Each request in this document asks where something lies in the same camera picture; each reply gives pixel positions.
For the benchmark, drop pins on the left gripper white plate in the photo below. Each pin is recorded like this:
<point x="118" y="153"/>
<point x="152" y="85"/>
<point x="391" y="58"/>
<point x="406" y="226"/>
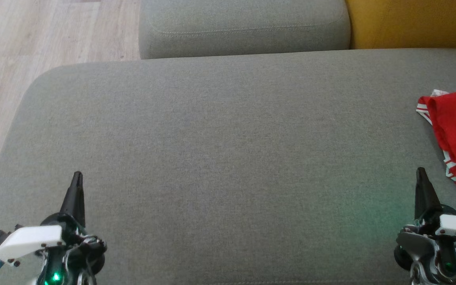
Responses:
<point x="30" y="239"/>

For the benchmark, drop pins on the grey fabric sofa seat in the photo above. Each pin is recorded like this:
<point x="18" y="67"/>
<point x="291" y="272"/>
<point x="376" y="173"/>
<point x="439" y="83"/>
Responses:
<point x="212" y="158"/>

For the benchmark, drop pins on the mustard yellow cushion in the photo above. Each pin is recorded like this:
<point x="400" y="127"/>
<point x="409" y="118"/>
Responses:
<point x="410" y="19"/>

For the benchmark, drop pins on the small grey sofa cushion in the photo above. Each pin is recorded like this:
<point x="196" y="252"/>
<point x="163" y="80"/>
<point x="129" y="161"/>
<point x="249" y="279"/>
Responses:
<point x="244" y="23"/>

